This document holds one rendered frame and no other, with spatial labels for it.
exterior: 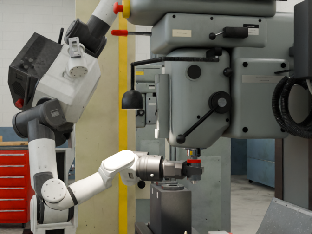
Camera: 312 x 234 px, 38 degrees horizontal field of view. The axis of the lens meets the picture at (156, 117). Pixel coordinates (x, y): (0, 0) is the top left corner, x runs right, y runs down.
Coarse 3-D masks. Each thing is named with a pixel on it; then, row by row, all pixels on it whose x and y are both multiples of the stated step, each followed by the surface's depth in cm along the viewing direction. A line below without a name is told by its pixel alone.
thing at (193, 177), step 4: (188, 164) 150; (192, 164) 149; (196, 164) 149; (200, 164) 150; (188, 176) 150; (192, 176) 149; (196, 176) 149; (200, 176) 150; (192, 180) 149; (196, 180) 149
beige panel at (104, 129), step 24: (96, 0) 316; (120, 24) 319; (120, 48) 319; (120, 72) 319; (96, 96) 316; (120, 96) 319; (96, 120) 316; (120, 120) 319; (96, 144) 316; (120, 144) 319; (96, 168) 316; (120, 192) 319; (96, 216) 316; (120, 216) 319
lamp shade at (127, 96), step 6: (132, 90) 145; (126, 96) 144; (132, 96) 143; (138, 96) 144; (126, 102) 143; (132, 102) 143; (138, 102) 143; (126, 108) 143; (132, 108) 143; (138, 108) 143
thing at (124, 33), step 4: (112, 32) 155; (116, 32) 155; (120, 32) 155; (124, 32) 155; (128, 32) 156; (132, 32) 156; (136, 32) 157; (140, 32) 157; (144, 32) 157; (148, 32) 158; (124, 36) 157
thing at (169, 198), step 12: (156, 192) 177; (168, 192) 170; (180, 192) 171; (156, 204) 177; (168, 204) 170; (180, 204) 171; (156, 216) 177; (168, 216) 170; (180, 216) 171; (156, 228) 177; (168, 228) 170; (180, 228) 171
